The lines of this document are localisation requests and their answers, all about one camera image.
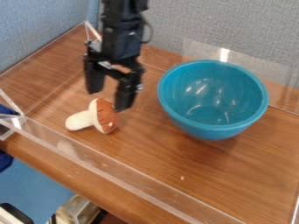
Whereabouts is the clear acrylic back barrier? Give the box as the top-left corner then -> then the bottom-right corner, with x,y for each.
140,38 -> 299,115

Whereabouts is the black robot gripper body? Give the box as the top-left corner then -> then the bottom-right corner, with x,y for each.
84,26 -> 144,80

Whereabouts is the black white device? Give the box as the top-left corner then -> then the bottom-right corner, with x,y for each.
0,203 -> 33,224

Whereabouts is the blue cloth object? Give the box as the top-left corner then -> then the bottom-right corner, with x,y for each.
0,103 -> 19,172

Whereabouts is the clear acrylic corner bracket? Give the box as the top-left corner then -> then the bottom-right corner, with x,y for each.
84,21 -> 103,43

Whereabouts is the clear acrylic front barrier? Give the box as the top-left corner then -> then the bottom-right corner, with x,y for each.
0,89 -> 243,224

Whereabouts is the blue plastic bowl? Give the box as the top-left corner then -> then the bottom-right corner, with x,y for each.
156,59 -> 268,140

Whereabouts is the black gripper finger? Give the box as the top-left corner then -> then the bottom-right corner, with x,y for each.
115,76 -> 141,112
84,61 -> 105,94

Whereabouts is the grey metal box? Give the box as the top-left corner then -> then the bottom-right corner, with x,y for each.
47,194 -> 100,224

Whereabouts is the clear acrylic barrier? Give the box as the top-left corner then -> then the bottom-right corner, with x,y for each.
140,38 -> 299,115
0,89 -> 243,224

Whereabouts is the plush brown white mushroom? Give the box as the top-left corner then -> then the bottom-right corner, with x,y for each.
65,98 -> 117,134

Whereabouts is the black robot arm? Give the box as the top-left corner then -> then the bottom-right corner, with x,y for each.
83,0 -> 151,112

